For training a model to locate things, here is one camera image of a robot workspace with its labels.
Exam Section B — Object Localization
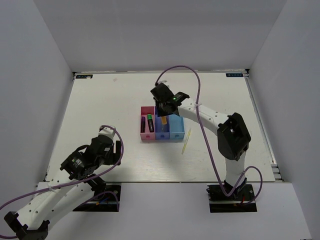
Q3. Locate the orange cap pink highlighter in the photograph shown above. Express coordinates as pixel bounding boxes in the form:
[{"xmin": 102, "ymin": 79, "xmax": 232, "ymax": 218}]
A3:
[{"xmin": 160, "ymin": 116, "xmax": 168, "ymax": 125}]

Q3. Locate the thin yellow pen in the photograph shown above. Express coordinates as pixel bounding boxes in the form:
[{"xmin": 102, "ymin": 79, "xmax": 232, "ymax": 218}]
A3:
[{"xmin": 181, "ymin": 128, "xmax": 192, "ymax": 155}]

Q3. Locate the dark blue storage bin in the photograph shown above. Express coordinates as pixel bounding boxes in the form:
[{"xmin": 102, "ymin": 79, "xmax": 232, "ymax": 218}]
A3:
[{"xmin": 154, "ymin": 107, "xmax": 170, "ymax": 140}]

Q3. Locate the blue label right corner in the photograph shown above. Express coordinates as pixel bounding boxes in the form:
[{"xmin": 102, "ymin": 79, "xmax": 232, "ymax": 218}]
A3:
[{"xmin": 225, "ymin": 72, "xmax": 244, "ymax": 78}]

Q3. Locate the purple cap black highlighter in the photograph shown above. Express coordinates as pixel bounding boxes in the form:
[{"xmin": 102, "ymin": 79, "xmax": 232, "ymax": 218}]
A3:
[{"xmin": 140, "ymin": 116, "xmax": 146, "ymax": 133}]

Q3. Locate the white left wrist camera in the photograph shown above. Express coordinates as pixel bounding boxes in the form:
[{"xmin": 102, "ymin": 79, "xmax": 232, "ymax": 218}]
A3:
[{"xmin": 98, "ymin": 125, "xmax": 115, "ymax": 139}]

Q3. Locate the pink storage bin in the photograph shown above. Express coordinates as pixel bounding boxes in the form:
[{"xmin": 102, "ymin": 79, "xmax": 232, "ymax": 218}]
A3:
[{"xmin": 140, "ymin": 106, "xmax": 156, "ymax": 141}]

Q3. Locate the blue label corner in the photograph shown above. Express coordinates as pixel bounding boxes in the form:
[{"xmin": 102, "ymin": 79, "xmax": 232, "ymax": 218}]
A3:
[
  {"xmin": 75, "ymin": 74, "xmax": 93, "ymax": 79},
  {"xmin": 225, "ymin": 72, "xmax": 244, "ymax": 78}
]

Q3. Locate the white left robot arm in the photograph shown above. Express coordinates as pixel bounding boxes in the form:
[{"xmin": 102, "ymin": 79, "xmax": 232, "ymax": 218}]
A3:
[{"xmin": 1, "ymin": 125, "xmax": 124, "ymax": 240}]

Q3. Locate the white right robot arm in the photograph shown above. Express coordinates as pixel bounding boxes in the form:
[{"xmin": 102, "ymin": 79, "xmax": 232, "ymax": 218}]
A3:
[{"xmin": 150, "ymin": 83, "xmax": 251, "ymax": 200}]

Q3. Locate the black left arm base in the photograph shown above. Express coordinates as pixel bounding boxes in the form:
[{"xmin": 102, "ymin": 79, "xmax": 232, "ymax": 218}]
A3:
[{"xmin": 73, "ymin": 177, "xmax": 122, "ymax": 213}]

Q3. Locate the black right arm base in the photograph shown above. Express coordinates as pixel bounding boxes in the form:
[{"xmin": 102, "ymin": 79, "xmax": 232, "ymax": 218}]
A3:
[{"xmin": 206, "ymin": 184, "xmax": 258, "ymax": 213}]

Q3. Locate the light blue storage bin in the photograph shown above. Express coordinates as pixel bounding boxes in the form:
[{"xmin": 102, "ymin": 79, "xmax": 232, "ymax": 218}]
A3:
[{"xmin": 168, "ymin": 114, "xmax": 185, "ymax": 140}]

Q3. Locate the blue label left corner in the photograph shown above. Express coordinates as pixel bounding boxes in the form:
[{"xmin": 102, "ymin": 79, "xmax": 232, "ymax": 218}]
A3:
[{"xmin": 75, "ymin": 74, "xmax": 93, "ymax": 79}]

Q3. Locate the green cap black highlighter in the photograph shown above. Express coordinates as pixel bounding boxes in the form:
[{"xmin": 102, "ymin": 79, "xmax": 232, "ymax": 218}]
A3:
[{"xmin": 147, "ymin": 114, "xmax": 155, "ymax": 133}]

